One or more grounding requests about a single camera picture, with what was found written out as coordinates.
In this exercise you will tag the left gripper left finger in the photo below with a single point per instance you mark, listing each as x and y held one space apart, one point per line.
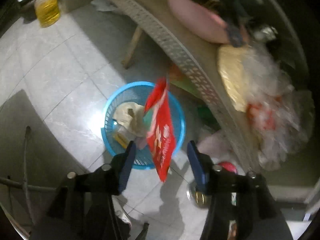
83 206

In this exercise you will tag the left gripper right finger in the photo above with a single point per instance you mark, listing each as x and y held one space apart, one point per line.
245 200

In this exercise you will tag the beige cloth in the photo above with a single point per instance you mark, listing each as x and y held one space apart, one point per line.
130 116

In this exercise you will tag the red squirrel snack bag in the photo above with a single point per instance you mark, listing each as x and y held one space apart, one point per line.
159 128

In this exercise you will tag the yellow cardboard box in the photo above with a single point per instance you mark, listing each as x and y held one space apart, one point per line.
121 140

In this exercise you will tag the blue trash basket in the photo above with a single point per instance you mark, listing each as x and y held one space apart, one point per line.
138 92

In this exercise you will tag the yellow food bag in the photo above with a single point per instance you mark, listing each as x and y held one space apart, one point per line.
230 63

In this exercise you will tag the pink basin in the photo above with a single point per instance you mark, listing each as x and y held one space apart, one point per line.
215 21

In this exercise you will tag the cooking oil bottle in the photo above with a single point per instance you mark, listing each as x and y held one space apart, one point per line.
47 12

